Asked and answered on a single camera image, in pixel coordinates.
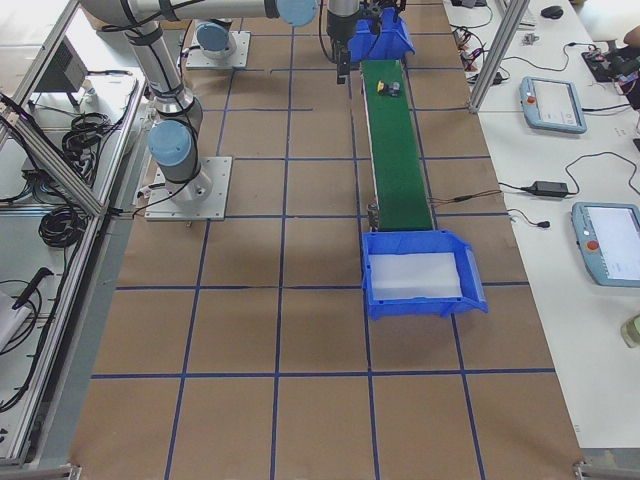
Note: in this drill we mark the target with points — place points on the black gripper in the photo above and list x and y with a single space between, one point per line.
341 50

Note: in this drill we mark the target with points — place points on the yellow push button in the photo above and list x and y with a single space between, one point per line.
391 89

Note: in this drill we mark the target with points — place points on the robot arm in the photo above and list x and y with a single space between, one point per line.
310 7
173 141

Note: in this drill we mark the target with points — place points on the left blue plastic bin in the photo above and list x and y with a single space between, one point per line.
388 38

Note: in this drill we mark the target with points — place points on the blue plastic bin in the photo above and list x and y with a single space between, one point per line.
388 38
414 242

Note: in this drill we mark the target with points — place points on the green conveyor belt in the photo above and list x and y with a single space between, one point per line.
399 181

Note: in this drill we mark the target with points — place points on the right blue plastic bin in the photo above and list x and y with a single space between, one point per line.
414 242

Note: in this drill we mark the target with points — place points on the far teach pendant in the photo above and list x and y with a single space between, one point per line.
552 105

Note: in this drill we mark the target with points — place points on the teach pendant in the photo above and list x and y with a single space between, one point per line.
607 236
552 105

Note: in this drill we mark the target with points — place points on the white foam liner right bin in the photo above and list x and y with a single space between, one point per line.
409 276

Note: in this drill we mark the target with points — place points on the black power adapter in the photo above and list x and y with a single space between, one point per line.
550 189

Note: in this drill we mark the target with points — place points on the near teach pendant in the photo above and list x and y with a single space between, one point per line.
607 236

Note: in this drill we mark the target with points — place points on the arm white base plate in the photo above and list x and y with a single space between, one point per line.
219 51
203 198

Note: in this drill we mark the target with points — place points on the aluminium frame post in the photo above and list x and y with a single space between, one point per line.
499 46

